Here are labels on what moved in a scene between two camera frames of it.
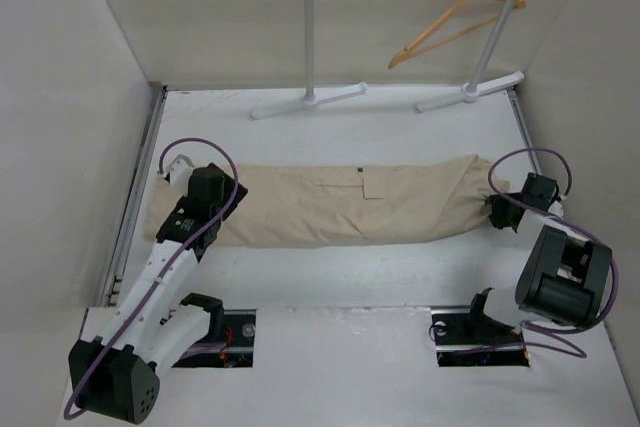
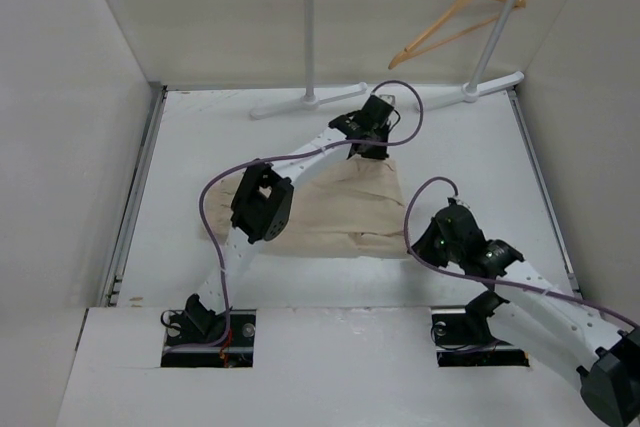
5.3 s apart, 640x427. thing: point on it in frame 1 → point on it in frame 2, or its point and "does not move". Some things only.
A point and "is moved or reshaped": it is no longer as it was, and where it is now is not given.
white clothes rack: (472, 94) does not move
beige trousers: (310, 204) is moved or reshaped
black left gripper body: (226, 192) → (377, 153)
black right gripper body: (499, 210) → (434, 248)
